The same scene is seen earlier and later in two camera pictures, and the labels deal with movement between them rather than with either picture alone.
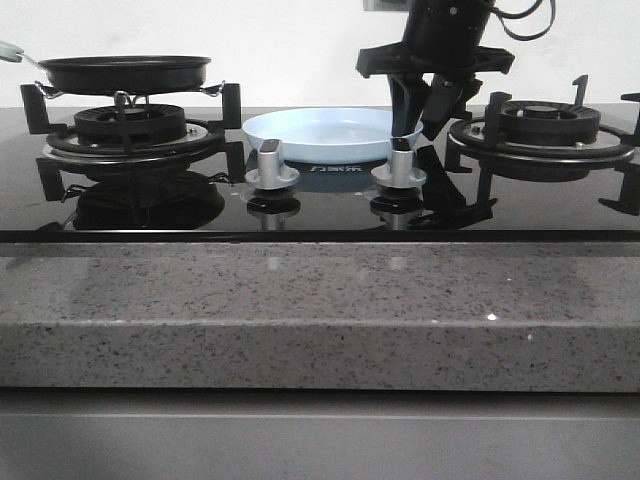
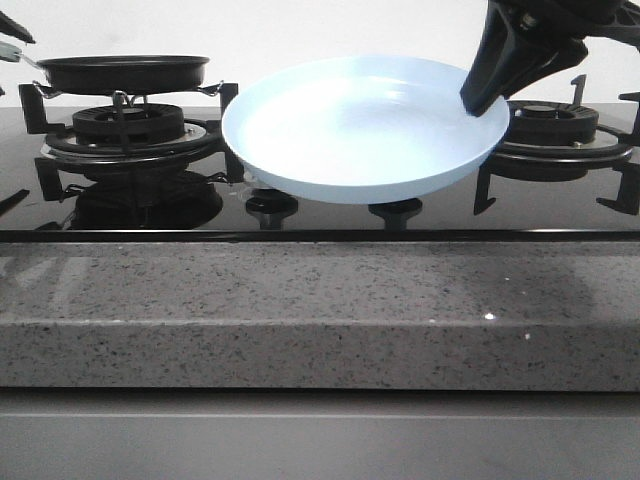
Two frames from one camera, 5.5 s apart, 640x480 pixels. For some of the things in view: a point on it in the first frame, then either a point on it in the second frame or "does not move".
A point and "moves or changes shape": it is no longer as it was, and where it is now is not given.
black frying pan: x=116 y=74 does not move
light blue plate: x=326 y=134 moves or changes shape
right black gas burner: x=548 y=123 does not move
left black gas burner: x=130 y=124 does not move
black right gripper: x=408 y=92 -> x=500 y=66
